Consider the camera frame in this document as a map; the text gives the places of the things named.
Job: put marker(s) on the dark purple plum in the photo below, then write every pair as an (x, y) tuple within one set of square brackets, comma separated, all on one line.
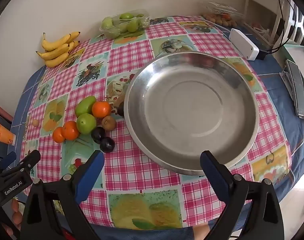
[(120, 110), (107, 145), (98, 134)]

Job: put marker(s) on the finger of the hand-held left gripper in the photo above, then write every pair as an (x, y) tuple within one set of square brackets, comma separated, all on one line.
[(7, 161), (29, 160)]

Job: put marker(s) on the round green apple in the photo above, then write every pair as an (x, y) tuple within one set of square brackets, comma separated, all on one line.
[(86, 123)]

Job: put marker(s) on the small brown longan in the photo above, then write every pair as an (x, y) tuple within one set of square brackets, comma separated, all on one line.
[(36, 122)]

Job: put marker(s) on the pile of brown longans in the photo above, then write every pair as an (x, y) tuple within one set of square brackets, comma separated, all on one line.
[(216, 19)]

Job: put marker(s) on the grey flat device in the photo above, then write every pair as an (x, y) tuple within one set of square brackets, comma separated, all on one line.
[(295, 90)]

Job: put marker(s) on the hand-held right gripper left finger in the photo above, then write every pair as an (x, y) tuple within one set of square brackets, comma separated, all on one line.
[(90, 172)]

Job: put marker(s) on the person's left hand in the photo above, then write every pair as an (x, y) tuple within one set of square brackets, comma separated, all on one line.
[(17, 216)]

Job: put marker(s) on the yellow banana bunch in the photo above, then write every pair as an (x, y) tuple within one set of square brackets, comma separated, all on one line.
[(54, 51)]

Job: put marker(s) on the pink checkered tablecloth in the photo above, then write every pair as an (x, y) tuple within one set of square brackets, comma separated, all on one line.
[(132, 165)]

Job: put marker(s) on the clear plastic tray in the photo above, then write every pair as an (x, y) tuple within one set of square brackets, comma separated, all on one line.
[(142, 23)]

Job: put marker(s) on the orange drink cup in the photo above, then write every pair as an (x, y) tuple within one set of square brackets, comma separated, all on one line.
[(2, 135)]

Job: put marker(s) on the brown kiwi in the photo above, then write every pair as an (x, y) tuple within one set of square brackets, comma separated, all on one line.
[(109, 123)]

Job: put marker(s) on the pale green box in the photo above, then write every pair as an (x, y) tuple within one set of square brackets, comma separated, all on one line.
[(300, 53)]

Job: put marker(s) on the clear plastic clamshell container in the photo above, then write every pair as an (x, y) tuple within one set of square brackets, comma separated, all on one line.
[(218, 11)]

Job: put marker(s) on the white plastic box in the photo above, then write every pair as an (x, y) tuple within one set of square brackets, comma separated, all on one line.
[(243, 43)]

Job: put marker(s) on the orange tangerine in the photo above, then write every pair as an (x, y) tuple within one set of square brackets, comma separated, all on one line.
[(70, 130), (57, 135), (101, 109)]

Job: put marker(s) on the oblong green mango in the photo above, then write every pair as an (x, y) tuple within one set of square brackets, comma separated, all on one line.
[(84, 106)]

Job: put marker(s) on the person's leg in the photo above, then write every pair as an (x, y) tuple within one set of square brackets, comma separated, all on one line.
[(203, 233)]

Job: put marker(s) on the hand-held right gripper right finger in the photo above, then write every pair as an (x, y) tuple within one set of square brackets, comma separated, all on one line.
[(214, 177)]

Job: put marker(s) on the round metal bowl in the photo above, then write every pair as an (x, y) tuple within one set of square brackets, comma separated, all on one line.
[(191, 110)]

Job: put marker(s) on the black power plug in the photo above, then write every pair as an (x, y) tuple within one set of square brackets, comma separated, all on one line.
[(263, 54)]

